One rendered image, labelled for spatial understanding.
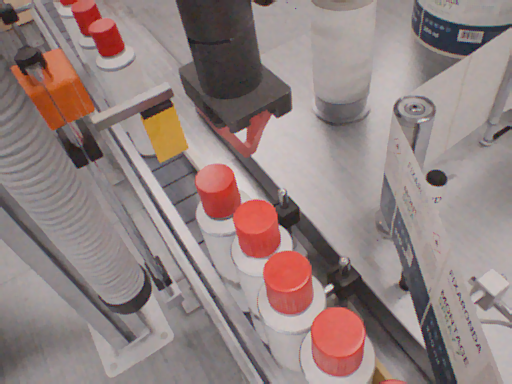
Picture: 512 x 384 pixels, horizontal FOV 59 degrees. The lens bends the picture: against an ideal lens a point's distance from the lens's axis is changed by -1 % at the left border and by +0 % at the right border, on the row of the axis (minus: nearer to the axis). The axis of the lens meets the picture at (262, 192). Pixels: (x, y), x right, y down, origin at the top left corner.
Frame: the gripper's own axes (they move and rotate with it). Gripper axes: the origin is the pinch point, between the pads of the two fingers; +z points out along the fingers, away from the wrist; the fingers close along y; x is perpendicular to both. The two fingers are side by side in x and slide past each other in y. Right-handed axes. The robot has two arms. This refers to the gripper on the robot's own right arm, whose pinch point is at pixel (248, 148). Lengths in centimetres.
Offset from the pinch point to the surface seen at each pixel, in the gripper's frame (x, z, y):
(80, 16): 6.8, -6.8, 27.8
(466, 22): -43.3, 7.8, 7.7
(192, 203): 6.3, 13.2, 8.5
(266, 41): -26, 19, 41
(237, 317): 10.3, 5.1, -13.0
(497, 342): -10.4, 13.8, -27.0
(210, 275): 10.2, 5.0, -7.6
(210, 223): 8.4, -3.3, -8.4
